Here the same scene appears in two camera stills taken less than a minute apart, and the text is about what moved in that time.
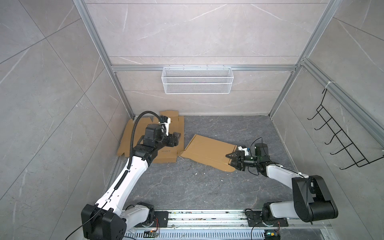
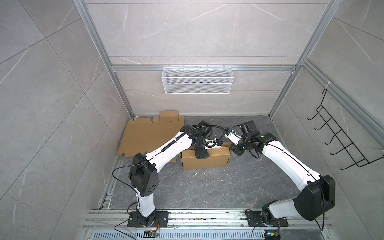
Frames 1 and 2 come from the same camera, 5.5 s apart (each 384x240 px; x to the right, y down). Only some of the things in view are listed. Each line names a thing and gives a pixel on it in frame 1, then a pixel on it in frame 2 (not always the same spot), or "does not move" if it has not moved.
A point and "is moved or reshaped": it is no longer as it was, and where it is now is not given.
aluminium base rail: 229,225 does not move
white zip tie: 328,82 does not move
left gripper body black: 172,140 -> 201,152
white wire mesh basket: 197,80 does not move
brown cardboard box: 167,154 does not move
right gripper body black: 245,161 -> 239,148
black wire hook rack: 359,158 does not move
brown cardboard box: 210,152 is moved or reshaped
